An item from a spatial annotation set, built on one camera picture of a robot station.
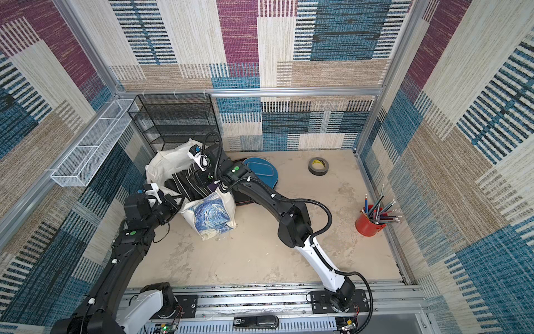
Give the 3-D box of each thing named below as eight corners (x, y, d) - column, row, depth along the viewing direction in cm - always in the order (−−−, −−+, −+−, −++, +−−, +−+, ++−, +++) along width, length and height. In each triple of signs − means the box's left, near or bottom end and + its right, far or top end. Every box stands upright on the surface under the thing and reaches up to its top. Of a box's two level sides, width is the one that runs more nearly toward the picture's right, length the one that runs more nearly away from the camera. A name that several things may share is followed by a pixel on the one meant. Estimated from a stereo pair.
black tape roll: (309, 175, 113) (310, 172, 111) (307, 160, 120) (307, 157, 118) (329, 175, 113) (330, 172, 111) (326, 160, 120) (327, 157, 118)
